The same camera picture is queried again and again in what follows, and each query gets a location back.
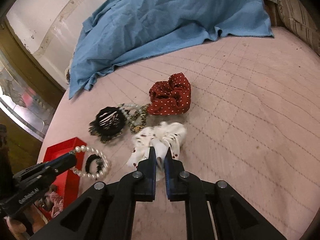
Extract red tray box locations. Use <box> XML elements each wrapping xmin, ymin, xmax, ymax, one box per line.
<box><xmin>43</xmin><ymin>137</ymin><xmax>87</xmax><ymax>209</ymax></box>

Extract large white pearl bracelet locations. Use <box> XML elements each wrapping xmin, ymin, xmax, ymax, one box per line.
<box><xmin>69</xmin><ymin>145</ymin><xmax>110</xmax><ymax>180</ymax></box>

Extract black hair tie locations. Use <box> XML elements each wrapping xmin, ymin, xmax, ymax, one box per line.
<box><xmin>85</xmin><ymin>154</ymin><xmax>104</xmax><ymax>175</ymax></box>

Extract white patterned scrunchie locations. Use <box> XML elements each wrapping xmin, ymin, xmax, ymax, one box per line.
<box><xmin>126</xmin><ymin>121</ymin><xmax>187</xmax><ymax>170</ymax></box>

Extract leopard print hair tie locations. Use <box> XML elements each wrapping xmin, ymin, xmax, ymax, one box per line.
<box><xmin>128</xmin><ymin>103</ymin><xmax>151</xmax><ymax>134</ymax></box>

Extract black hair claw clip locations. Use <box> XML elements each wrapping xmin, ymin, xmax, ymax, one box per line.
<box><xmin>88</xmin><ymin>107</ymin><xmax>126</xmax><ymax>144</ymax></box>

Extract red polka dot scrunchie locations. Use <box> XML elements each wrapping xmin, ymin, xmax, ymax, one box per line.
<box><xmin>147</xmin><ymin>73</ymin><xmax>191</xmax><ymax>115</ymax></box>

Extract person's left hand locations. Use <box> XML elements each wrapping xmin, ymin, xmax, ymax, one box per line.
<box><xmin>4</xmin><ymin>204</ymin><xmax>46</xmax><ymax>240</ymax></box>

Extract pink plaid scrunchie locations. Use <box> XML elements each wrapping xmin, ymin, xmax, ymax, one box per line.
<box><xmin>35</xmin><ymin>184</ymin><xmax>63</xmax><ymax>218</ymax></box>

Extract wooden stained glass door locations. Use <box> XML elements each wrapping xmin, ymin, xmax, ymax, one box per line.
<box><xmin>1</xmin><ymin>17</ymin><xmax>65</xmax><ymax>173</ymax></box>

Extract pink quilted mattress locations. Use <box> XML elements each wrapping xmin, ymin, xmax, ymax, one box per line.
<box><xmin>39</xmin><ymin>28</ymin><xmax>319</xmax><ymax>239</ymax></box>

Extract blue cloth sheet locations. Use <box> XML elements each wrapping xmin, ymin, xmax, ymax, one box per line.
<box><xmin>69</xmin><ymin>0</ymin><xmax>273</xmax><ymax>97</ymax></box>

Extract striped beige pillow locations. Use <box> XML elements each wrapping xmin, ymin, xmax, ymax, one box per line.
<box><xmin>277</xmin><ymin>0</ymin><xmax>319</xmax><ymax>55</ymax></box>

